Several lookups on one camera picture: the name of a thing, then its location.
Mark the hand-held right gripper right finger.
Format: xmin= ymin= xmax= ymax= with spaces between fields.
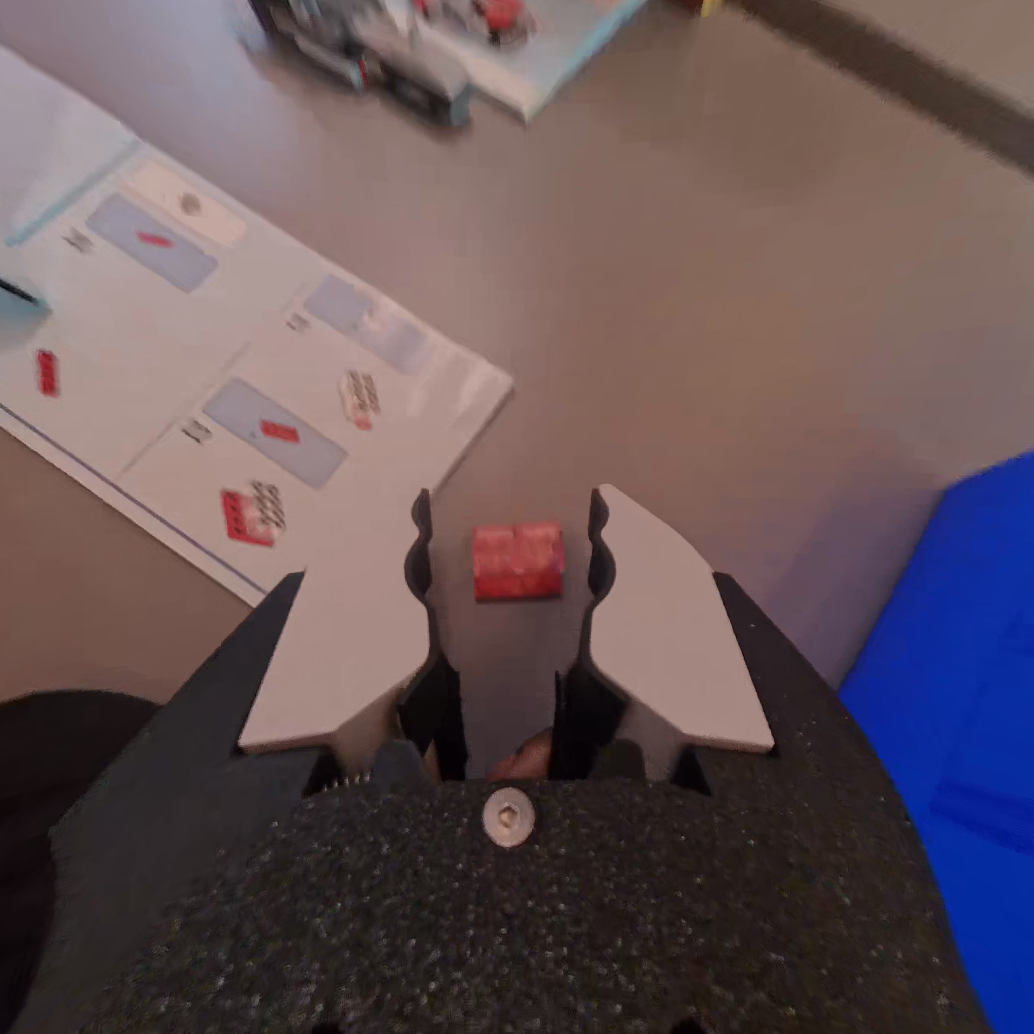
xmin=553 ymin=483 xmax=777 ymax=783

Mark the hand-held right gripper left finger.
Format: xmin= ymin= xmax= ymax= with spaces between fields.
xmin=236 ymin=487 xmax=470 ymax=783

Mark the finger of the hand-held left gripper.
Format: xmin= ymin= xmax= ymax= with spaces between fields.
xmin=0 ymin=277 xmax=53 ymax=345

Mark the instruction booklet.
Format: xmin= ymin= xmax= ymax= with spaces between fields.
xmin=0 ymin=44 xmax=515 ymax=607
xmin=452 ymin=0 xmax=651 ymax=122

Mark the wide red toy plate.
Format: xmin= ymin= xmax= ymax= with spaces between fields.
xmin=473 ymin=567 xmax=564 ymax=604

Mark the blue plastic bin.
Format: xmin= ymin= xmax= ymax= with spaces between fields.
xmin=839 ymin=452 xmax=1034 ymax=1034

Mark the toy brick truck model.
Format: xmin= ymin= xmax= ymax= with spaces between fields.
xmin=246 ymin=0 xmax=473 ymax=129

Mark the closed instruction booklet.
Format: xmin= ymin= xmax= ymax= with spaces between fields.
xmin=452 ymin=0 xmax=651 ymax=122

